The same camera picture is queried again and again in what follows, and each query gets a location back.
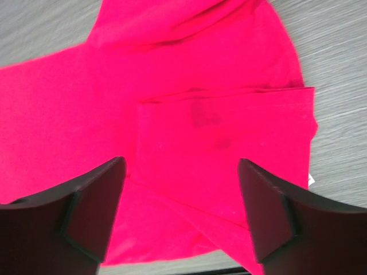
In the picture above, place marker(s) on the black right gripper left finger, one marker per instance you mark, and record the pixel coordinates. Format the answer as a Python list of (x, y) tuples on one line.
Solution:
[(65, 229)]

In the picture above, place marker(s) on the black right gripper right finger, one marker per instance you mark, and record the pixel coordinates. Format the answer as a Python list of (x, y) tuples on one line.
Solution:
[(295, 231)]

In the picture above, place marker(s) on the pink t shirt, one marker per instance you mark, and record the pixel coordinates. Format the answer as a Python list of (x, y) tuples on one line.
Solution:
[(183, 90)]

